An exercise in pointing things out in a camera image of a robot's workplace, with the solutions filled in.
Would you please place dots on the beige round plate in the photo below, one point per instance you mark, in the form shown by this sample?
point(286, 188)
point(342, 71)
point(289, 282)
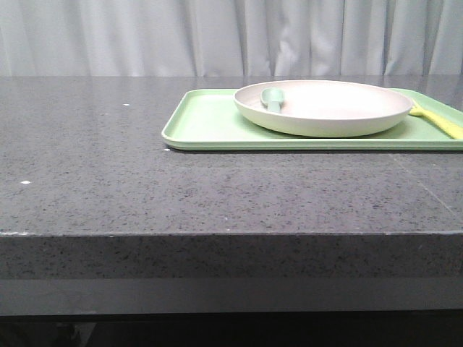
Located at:
point(323, 108)

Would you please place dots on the white pleated curtain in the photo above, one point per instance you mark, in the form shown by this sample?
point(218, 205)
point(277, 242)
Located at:
point(230, 38)

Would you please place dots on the pale green plastic spoon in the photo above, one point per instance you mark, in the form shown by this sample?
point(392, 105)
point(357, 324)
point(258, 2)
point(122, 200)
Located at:
point(272, 98)

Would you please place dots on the yellow plastic fork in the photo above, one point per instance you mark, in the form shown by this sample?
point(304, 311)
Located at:
point(450, 128)

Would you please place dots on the light green tray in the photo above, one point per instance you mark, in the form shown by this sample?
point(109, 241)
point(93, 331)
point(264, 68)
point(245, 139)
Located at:
point(208, 119)

